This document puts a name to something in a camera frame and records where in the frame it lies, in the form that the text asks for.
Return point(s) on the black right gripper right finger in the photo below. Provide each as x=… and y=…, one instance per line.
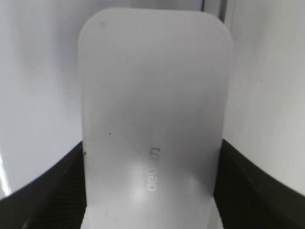
x=249, y=198

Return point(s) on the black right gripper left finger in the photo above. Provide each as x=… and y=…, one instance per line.
x=55, y=200

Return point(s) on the white whiteboard eraser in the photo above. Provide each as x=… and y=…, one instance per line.
x=154, y=87

